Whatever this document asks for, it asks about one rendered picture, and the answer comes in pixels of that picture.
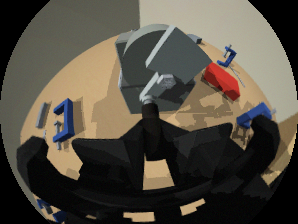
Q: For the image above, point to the red rectangular block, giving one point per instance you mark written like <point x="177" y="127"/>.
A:
<point x="222" y="80"/>

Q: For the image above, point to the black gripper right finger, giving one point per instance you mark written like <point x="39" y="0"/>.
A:
<point x="181" y="146"/>

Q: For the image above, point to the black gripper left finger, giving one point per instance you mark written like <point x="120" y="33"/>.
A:
<point x="128" y="151"/>

